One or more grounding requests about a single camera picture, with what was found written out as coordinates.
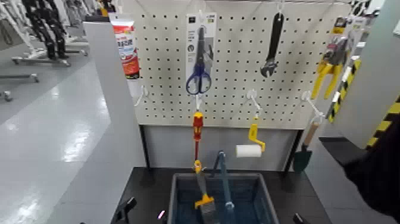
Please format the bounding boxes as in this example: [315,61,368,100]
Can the red white sealant tube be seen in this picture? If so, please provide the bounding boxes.
[111,14,140,80]

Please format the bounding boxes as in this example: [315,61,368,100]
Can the grey wheeled stand base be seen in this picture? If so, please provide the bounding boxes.
[11,46,72,67]

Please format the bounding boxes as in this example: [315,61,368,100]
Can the matte cream pegboard panel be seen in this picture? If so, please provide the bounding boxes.
[120,0,352,130]

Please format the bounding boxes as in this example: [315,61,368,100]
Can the grey plastic crate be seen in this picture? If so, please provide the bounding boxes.
[167,173,280,224]

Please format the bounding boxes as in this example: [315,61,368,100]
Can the yellow handled paint roller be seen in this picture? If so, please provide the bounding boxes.
[235,116,267,158]

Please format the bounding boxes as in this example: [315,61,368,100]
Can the black humanoid robot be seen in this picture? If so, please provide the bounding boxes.
[21,0,70,60]

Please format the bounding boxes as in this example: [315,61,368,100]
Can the red yellow screwdriver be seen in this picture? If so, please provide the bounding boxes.
[192,111,205,162]

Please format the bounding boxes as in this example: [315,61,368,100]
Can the blue scissors in package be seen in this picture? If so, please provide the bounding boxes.
[186,12,217,95]

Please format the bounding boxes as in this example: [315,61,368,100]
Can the grey partition wall panel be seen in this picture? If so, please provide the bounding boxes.
[46,21,148,224]

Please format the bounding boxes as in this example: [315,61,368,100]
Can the black frame leg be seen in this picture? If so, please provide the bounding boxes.
[282,129,305,173]
[139,125,151,170]

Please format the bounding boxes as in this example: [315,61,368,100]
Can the yellow pliers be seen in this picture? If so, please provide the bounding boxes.
[310,16,350,101]

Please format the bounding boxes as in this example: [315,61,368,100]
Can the white humanoid robot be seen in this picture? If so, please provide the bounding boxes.
[0,0,43,60]

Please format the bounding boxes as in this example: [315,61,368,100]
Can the grey column with hazard tape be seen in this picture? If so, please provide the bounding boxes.
[326,0,400,150]

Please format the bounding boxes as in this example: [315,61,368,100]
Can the white packaged item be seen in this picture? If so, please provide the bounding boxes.
[346,15,367,63]

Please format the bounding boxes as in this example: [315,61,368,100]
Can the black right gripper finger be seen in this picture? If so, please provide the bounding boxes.
[293,212,311,224]

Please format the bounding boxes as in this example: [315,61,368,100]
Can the green trowel wooden handle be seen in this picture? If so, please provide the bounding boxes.
[292,122,320,173]

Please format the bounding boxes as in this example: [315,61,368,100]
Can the grey back panel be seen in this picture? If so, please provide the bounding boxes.
[142,125,299,172]

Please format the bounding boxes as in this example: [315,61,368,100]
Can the black handled adjustable wrench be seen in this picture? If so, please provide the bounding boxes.
[260,12,285,78]

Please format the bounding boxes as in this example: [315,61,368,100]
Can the grey yellow brush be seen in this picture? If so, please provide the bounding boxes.
[193,159,220,224]

